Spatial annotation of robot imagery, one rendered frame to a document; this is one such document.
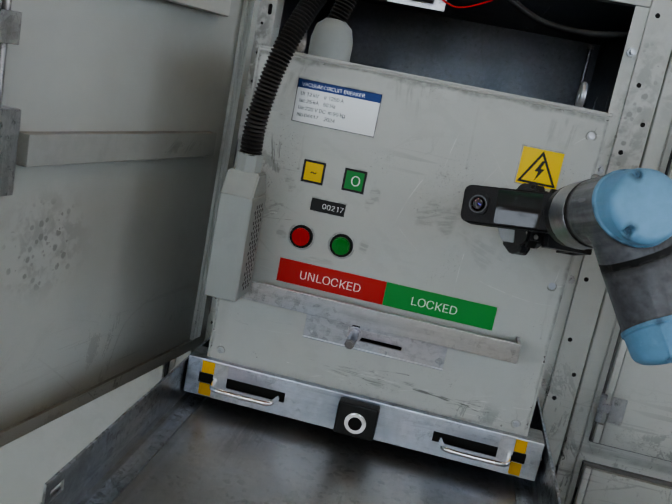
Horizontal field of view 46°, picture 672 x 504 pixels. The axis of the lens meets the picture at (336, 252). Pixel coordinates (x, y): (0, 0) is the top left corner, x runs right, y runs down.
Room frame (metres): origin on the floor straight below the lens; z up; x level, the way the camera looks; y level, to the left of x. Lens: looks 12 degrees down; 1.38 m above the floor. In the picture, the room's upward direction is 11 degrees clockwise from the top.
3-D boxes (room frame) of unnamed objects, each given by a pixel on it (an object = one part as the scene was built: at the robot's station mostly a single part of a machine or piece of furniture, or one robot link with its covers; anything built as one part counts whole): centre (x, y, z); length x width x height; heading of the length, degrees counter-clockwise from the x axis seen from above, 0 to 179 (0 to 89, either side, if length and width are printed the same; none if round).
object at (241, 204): (1.07, 0.14, 1.14); 0.08 x 0.05 x 0.17; 172
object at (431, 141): (1.11, -0.08, 1.15); 0.48 x 0.01 x 0.48; 82
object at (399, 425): (1.12, -0.08, 0.90); 0.54 x 0.05 x 0.06; 82
